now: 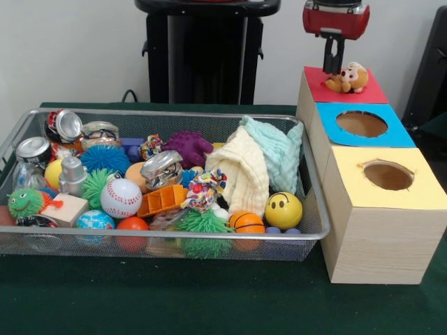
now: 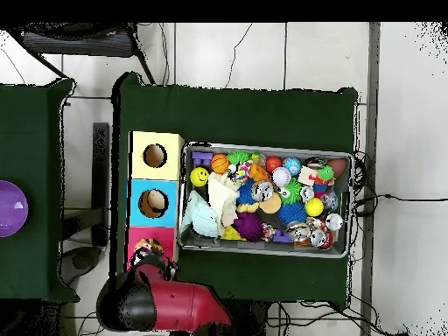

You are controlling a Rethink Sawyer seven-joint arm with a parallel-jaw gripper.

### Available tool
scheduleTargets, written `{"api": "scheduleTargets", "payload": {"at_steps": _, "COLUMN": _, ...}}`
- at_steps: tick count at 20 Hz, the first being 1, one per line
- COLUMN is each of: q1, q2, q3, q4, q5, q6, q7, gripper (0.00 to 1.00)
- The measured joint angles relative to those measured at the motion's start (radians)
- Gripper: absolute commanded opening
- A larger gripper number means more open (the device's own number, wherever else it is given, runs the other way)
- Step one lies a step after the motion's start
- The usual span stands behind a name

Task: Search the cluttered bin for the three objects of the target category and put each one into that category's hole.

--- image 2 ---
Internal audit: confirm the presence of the cream cloth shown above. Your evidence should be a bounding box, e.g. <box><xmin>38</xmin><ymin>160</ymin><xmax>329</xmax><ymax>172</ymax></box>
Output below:
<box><xmin>206</xmin><ymin>171</ymin><xmax>242</xmax><ymax>227</ymax></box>

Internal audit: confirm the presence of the light blue cloth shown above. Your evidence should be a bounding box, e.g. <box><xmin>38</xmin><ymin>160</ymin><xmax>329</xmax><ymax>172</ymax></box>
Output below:
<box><xmin>180</xmin><ymin>190</ymin><xmax>221</xmax><ymax>238</ymax></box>

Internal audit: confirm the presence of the brown teddy bear plush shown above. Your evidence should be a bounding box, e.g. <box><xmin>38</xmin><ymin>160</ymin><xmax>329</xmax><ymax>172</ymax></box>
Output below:
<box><xmin>134</xmin><ymin>237</ymin><xmax>165</xmax><ymax>257</ymax></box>

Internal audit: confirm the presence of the shallow clear mesh bin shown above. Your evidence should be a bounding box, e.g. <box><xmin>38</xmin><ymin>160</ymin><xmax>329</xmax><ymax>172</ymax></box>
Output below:
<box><xmin>178</xmin><ymin>141</ymin><xmax>355</xmax><ymax>259</ymax></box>

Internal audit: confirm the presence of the wooden box with three holes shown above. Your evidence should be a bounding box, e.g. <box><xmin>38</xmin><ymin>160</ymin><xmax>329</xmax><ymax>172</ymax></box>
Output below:
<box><xmin>122</xmin><ymin>130</ymin><xmax>186</xmax><ymax>275</ymax></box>

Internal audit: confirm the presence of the small orange basketball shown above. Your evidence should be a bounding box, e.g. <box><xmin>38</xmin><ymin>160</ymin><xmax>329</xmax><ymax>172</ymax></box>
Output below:
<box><xmin>210</xmin><ymin>153</ymin><xmax>231</xmax><ymax>175</ymax></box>

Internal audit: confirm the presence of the yellow smiley ball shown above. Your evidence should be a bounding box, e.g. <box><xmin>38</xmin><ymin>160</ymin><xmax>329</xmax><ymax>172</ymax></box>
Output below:
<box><xmin>189</xmin><ymin>166</ymin><xmax>210</xmax><ymax>187</ymax></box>

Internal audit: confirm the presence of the crushed silver can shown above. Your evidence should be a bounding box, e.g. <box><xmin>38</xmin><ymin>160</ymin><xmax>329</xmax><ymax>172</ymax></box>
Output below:
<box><xmin>251</xmin><ymin>180</ymin><xmax>275</xmax><ymax>203</ymax></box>

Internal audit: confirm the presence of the purple spiky toy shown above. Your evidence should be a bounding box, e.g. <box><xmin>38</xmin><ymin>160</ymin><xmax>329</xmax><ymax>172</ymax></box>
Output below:
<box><xmin>232</xmin><ymin>212</ymin><xmax>265</xmax><ymax>243</ymax></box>

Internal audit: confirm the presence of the white baseball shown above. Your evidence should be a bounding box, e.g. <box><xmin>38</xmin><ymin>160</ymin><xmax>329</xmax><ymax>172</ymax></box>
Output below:
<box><xmin>271</xmin><ymin>166</ymin><xmax>292</xmax><ymax>188</ymax></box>

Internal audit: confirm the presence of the blue globe ball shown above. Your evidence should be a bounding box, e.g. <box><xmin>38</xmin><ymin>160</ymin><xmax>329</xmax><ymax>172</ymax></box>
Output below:
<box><xmin>282</xmin><ymin>157</ymin><xmax>302</xmax><ymax>177</ymax></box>

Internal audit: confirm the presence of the dark green table cloth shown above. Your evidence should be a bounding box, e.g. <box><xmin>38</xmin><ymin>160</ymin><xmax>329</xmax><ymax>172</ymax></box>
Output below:
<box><xmin>0</xmin><ymin>77</ymin><xmax>80</xmax><ymax>303</ymax></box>
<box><xmin>109</xmin><ymin>71</ymin><xmax>359</xmax><ymax>309</ymax></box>

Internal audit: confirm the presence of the blue spiky ball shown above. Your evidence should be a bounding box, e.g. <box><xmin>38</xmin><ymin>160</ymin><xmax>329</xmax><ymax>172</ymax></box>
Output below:
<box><xmin>278</xmin><ymin>201</ymin><xmax>308</xmax><ymax>226</ymax></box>

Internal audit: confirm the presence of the grey stand foot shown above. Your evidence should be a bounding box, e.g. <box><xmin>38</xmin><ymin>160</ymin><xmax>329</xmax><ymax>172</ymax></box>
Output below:
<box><xmin>59</xmin><ymin>245</ymin><xmax>103</xmax><ymax>284</ymax></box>

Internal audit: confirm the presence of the black chair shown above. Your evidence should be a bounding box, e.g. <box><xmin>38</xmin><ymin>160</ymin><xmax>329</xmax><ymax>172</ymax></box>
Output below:
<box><xmin>6</xmin><ymin>22</ymin><xmax>157</xmax><ymax>85</ymax></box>

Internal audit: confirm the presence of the purple bowl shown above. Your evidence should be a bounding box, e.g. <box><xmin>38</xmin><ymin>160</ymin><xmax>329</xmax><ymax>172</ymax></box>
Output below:
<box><xmin>0</xmin><ymin>179</ymin><xmax>29</xmax><ymax>238</ymax></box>

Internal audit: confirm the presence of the black cable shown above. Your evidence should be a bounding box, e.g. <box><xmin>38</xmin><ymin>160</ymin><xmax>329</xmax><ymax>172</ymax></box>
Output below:
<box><xmin>353</xmin><ymin>193</ymin><xmax>448</xmax><ymax>216</ymax></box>

